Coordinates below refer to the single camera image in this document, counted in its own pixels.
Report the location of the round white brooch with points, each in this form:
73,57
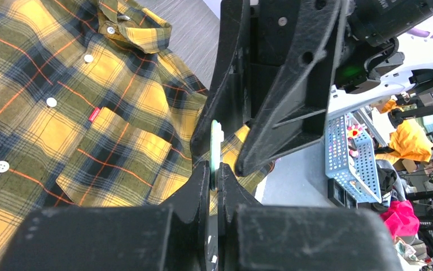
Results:
216,139

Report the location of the yellow and pink clutter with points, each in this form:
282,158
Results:
408,146

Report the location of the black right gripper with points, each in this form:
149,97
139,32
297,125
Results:
295,51

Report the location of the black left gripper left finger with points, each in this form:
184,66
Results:
168,236

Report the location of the blue perforated basket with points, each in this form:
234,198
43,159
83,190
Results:
350,159

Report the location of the yellow plaid flannel shirt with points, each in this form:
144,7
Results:
95,109

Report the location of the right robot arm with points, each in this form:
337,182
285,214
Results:
372,44

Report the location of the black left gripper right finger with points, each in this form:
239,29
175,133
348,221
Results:
252,236

